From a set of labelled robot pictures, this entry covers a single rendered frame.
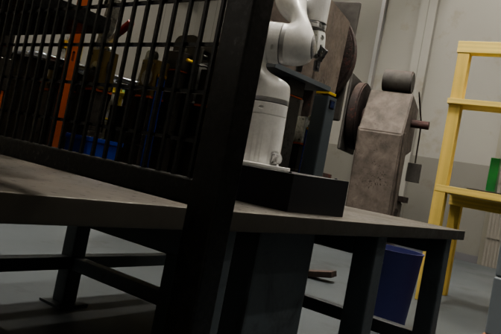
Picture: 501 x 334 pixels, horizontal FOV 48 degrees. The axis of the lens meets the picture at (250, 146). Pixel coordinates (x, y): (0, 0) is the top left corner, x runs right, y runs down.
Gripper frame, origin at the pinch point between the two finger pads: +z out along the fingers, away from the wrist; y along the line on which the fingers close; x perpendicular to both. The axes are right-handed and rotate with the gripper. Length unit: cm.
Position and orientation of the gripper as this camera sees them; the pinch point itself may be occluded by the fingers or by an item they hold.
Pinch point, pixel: (307, 68)
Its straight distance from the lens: 225.5
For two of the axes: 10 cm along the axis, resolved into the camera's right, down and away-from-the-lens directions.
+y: -6.6, -0.9, 7.4
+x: -7.2, -1.7, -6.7
